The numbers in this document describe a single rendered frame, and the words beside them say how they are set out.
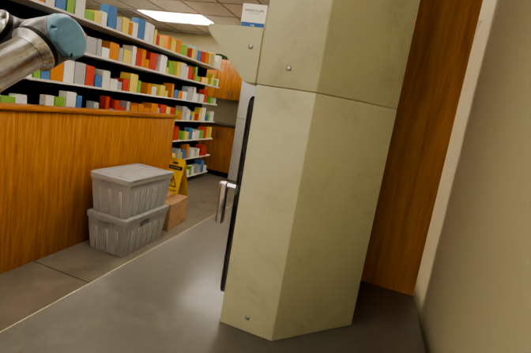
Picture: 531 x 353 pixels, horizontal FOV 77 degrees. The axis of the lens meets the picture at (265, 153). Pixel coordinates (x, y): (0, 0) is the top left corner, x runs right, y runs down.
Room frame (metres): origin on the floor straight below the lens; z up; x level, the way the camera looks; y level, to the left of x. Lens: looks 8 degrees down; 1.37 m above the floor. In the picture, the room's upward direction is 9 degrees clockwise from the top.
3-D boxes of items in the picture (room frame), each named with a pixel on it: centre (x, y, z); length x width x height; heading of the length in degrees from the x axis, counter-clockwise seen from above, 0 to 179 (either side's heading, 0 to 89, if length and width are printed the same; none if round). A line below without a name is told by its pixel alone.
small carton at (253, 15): (0.72, 0.06, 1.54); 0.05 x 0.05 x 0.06; 80
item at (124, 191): (2.84, 1.10, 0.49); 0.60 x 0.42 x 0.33; 163
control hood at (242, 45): (0.78, 0.04, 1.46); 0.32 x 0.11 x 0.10; 163
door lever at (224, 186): (0.67, 0.06, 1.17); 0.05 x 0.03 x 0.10; 73
